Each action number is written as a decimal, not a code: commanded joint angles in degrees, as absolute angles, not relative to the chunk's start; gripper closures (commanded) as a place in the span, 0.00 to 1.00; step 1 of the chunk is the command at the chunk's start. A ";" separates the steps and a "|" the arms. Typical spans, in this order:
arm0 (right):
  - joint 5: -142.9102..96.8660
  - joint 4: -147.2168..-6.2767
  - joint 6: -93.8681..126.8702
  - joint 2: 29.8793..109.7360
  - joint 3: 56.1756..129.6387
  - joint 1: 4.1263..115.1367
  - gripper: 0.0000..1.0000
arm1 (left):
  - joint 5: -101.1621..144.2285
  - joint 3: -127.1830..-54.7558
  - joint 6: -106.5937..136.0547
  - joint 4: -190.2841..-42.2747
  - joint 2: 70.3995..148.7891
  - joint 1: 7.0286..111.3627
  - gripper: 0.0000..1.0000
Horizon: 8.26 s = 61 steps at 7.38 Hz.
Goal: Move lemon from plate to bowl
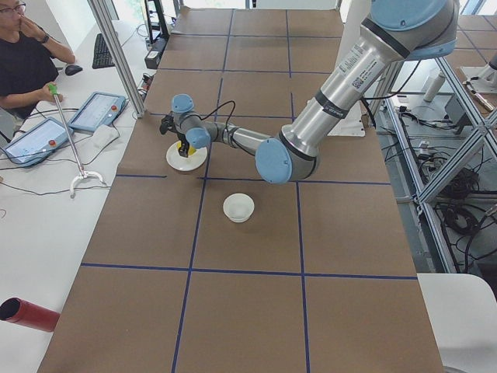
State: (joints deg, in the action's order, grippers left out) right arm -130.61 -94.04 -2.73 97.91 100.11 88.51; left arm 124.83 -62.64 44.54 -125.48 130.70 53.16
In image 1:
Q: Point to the white bowl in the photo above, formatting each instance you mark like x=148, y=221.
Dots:
x=238, y=207

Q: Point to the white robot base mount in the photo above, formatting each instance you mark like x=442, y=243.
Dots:
x=352, y=125

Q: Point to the blue teach pendant far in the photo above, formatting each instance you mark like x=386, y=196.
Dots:
x=99, y=109

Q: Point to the white bottle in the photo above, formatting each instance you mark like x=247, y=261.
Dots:
x=433, y=84

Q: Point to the red cylinder tube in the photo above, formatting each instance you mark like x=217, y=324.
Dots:
x=24, y=313

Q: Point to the black computer mouse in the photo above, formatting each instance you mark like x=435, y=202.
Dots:
x=72, y=69

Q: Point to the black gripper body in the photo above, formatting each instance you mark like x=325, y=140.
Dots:
x=182, y=142

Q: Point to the white folded cloth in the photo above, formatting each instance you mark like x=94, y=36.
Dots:
x=104, y=135

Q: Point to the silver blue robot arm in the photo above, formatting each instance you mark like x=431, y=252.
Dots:
x=392, y=31

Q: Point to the grabber stick green handle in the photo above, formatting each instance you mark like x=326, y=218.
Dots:
x=82, y=173

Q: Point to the black keyboard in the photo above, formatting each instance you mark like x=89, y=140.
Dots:
x=102, y=57

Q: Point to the aluminium frame post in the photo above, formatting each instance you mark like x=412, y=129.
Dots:
x=104, y=21

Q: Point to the white plate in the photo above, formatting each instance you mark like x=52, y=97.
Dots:
x=185, y=164

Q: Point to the person in black shirt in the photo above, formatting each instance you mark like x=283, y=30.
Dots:
x=27, y=54

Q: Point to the yellow lemon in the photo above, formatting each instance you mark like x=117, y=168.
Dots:
x=178, y=146

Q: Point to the blue teach pendant near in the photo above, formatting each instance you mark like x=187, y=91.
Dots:
x=36, y=144

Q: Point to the blue teach pendant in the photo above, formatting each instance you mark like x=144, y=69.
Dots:
x=99, y=109
x=36, y=144

